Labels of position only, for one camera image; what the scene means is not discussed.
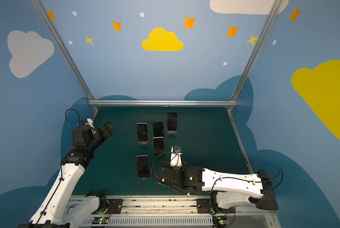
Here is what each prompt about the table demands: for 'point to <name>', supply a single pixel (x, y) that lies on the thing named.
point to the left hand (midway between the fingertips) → (112, 126)
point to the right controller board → (220, 221)
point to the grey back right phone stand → (170, 131)
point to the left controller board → (100, 220)
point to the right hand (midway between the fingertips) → (168, 162)
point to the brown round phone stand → (144, 142)
